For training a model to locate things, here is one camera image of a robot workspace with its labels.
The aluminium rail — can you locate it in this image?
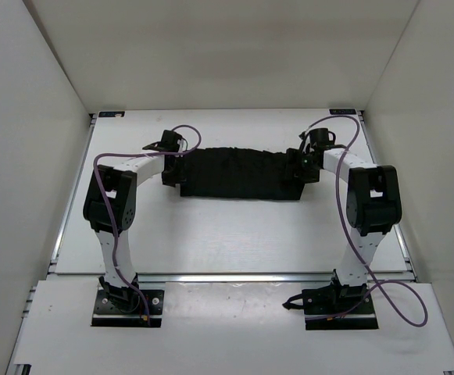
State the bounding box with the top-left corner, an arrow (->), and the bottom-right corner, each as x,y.
138,273 -> 332,284

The left corner label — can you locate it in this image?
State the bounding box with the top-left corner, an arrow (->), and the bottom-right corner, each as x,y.
98,111 -> 125,118

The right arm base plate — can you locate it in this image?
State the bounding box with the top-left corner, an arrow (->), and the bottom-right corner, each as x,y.
282,285 -> 379,331

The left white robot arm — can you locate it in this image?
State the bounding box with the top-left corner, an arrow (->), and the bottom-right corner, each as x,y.
83,127 -> 189,311

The right corner label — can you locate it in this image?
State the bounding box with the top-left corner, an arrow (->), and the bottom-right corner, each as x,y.
329,109 -> 357,116

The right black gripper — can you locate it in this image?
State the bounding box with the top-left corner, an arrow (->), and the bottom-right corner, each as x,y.
282,149 -> 321,184

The corner label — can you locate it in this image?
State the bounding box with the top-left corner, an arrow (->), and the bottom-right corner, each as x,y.
98,111 -> 125,118
329,109 -> 357,116

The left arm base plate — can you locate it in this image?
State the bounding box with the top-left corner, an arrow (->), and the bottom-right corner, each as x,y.
91,287 -> 165,328

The black pleated skirt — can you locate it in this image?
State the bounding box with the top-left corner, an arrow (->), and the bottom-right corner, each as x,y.
180,148 -> 305,201

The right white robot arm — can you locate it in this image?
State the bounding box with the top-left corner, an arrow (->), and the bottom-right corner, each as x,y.
297,128 -> 402,313

